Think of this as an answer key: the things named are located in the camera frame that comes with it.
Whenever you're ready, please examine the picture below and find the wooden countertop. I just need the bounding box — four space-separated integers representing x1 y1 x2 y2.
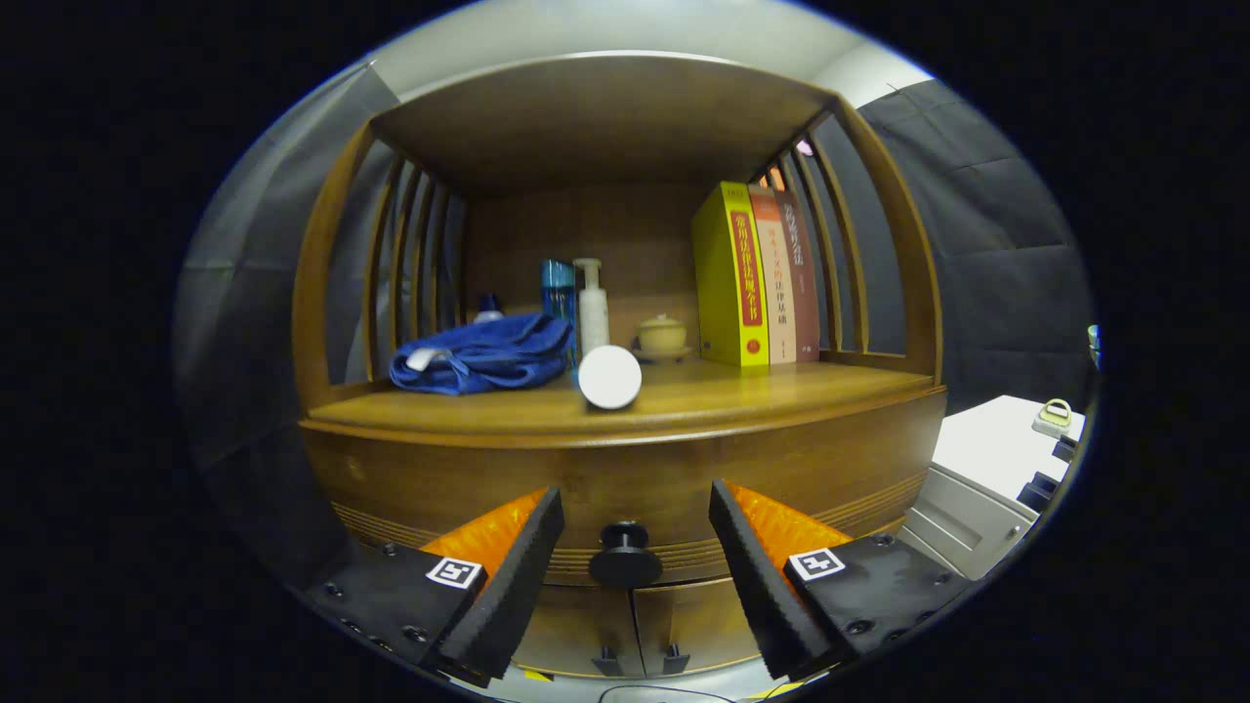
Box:
308 353 946 437

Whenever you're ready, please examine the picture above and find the wooden cabinet door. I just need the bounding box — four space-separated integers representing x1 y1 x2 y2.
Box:
510 584 646 678
633 578 768 677

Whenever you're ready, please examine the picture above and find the brown wooden drawer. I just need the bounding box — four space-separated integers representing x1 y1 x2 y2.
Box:
301 389 948 589

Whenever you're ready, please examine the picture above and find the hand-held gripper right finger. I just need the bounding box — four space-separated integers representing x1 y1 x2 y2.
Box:
708 478 978 682

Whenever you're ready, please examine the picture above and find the folded blue towel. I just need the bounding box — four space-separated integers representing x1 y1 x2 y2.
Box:
389 312 575 396

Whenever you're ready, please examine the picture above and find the white side cabinet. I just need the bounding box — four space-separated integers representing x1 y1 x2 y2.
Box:
894 394 1087 582

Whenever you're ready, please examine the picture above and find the thin black cable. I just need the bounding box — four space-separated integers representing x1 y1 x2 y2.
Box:
598 683 733 702

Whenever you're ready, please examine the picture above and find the teal blue bottle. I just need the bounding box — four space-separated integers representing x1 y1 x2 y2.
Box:
540 259 579 367

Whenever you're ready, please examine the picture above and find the brown wooden cabinet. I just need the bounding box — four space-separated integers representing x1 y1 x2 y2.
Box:
291 51 948 680

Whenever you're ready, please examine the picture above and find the white pump bottle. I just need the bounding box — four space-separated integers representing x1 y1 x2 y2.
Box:
572 258 610 357

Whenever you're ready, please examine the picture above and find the brown book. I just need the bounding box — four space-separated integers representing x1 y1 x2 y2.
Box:
771 188 821 364

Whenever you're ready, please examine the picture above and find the thick yellow book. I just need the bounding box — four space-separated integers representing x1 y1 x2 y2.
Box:
690 182 771 369

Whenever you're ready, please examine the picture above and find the beige lidded teacup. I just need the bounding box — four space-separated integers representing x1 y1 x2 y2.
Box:
632 313 693 360

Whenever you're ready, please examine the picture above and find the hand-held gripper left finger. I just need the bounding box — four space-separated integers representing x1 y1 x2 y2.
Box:
303 486 566 689

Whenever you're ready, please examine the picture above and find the beige orange book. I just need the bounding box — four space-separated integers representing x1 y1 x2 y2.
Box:
747 186 798 366

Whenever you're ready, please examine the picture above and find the white facial cleanser tube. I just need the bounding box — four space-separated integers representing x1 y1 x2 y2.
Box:
578 345 644 411

